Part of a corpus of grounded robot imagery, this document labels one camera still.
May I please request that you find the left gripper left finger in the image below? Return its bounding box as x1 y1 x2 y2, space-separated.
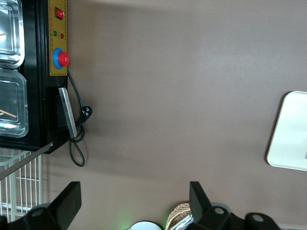
0 181 83 230

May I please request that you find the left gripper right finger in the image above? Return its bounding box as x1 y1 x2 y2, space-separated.
189 181 282 230

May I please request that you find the beige plastic serving tray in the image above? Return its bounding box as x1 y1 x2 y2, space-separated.
266 91 307 172

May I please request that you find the light wicker basket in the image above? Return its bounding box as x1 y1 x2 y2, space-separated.
167 202 192 230

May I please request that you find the long grey metal strip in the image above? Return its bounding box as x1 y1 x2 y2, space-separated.
0 141 54 181

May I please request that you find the black machine yellow panel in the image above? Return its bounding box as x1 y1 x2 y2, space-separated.
0 0 71 154

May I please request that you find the steel pan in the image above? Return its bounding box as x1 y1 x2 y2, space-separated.
0 68 30 138
0 0 26 69

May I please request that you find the white wire rack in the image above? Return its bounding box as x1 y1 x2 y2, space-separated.
0 148 43 223

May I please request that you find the grey metal handle bar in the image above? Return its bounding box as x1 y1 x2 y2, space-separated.
58 87 78 139

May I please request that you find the black power cable with plug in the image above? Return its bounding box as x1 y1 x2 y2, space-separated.
67 70 94 167

